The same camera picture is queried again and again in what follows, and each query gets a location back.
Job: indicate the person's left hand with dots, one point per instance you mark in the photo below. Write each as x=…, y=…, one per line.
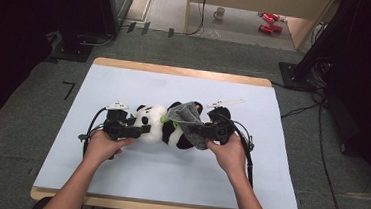
x=103, y=149

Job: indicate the red can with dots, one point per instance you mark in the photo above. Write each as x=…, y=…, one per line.
x=276, y=16
x=268, y=18
x=265, y=29
x=278, y=28

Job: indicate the black metal stand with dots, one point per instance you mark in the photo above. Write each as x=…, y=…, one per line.
x=291, y=74

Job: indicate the black floor tape strip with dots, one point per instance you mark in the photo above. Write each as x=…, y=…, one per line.
x=171, y=32
x=70, y=90
x=145, y=28
x=131, y=27

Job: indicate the panda plush toy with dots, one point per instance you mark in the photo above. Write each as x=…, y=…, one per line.
x=153, y=125

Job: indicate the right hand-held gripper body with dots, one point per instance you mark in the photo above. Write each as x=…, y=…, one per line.
x=220, y=125

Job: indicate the wooden table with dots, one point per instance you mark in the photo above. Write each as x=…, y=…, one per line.
x=176, y=71

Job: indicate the black stand base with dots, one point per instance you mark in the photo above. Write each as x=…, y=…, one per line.
x=74, y=50

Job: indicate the grey fluffy cloth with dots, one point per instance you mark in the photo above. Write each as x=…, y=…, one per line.
x=185, y=118

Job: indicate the person's right hand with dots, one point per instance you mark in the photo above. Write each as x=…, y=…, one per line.
x=233, y=155

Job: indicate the beige mug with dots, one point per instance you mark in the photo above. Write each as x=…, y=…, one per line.
x=219, y=13

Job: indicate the dark cabinet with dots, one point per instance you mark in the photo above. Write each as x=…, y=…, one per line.
x=114, y=5

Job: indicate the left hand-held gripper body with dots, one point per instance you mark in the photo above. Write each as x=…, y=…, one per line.
x=118, y=129

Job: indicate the light blue table mat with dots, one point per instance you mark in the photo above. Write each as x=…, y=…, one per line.
x=167, y=176

